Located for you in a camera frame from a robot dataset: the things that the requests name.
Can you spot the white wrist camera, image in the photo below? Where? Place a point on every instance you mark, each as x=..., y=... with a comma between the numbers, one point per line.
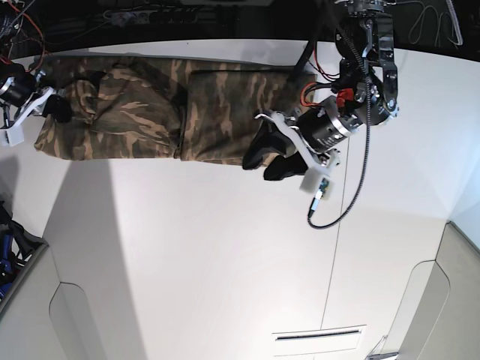
x=11, y=136
x=317, y=182

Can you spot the black power strip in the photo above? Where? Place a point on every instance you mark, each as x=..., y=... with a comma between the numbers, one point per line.
x=147, y=16

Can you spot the bin with blue items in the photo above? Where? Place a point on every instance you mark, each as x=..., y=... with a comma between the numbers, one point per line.
x=19, y=251

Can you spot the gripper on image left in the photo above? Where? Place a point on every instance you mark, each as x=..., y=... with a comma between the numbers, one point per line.
x=22, y=96

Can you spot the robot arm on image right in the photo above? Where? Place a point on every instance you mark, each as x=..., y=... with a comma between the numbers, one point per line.
x=364, y=38

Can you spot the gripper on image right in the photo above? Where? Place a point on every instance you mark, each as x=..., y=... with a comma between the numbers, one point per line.
x=320, y=128

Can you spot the camouflage T-shirt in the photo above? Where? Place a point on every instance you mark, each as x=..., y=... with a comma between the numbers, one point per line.
x=145, y=107

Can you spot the white wrist camera, image right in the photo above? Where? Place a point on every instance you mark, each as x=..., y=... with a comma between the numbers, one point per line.
x=317, y=182

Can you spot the white wrist camera, image left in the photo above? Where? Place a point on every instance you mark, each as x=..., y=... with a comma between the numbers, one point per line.
x=11, y=136

